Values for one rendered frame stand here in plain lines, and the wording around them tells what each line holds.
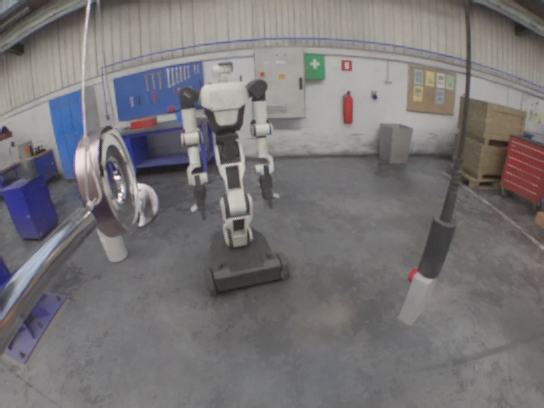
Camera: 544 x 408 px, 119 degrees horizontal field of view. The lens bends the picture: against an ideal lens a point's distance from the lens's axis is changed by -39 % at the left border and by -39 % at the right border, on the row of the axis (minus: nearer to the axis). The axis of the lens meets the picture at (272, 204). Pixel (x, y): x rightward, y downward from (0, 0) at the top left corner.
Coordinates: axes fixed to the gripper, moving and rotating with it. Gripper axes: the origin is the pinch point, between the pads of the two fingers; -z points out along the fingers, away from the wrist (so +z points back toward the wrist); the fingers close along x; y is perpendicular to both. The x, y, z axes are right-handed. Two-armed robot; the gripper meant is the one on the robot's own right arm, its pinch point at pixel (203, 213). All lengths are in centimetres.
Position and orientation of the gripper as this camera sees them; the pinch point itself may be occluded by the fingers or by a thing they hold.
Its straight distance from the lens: 172.3
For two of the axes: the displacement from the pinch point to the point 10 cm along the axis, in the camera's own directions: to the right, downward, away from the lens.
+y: 9.6, -1.6, 2.4
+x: 2.7, 2.3, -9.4
